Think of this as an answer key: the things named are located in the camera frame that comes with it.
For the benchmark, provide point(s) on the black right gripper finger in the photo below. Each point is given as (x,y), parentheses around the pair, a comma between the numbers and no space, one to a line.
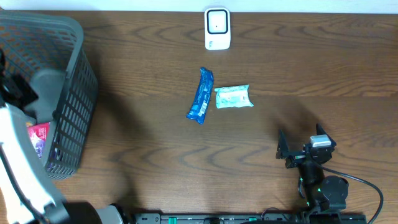
(320,130)
(282,147)

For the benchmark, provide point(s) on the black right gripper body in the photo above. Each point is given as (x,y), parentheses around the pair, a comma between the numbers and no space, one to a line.
(296,157)

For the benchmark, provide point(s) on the light green wipes pack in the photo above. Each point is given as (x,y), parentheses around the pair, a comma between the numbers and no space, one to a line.
(233,97)

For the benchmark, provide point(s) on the blue cookie pack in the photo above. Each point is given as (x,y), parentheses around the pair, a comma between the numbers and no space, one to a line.
(202,97)

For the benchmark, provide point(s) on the red purple pad pack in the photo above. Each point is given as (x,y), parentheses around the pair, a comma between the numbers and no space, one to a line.
(38,136)

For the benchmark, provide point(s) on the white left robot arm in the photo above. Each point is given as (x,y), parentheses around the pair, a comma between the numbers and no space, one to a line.
(30,196)

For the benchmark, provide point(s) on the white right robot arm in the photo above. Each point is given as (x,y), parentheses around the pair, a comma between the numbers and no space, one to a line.
(323,193)

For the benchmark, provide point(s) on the white barcode scanner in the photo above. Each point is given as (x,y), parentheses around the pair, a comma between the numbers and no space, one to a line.
(217,28)

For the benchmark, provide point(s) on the grey plastic basket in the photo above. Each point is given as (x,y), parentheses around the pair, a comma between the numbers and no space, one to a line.
(47,51)

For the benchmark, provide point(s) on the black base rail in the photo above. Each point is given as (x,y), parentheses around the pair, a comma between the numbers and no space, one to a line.
(156,218)

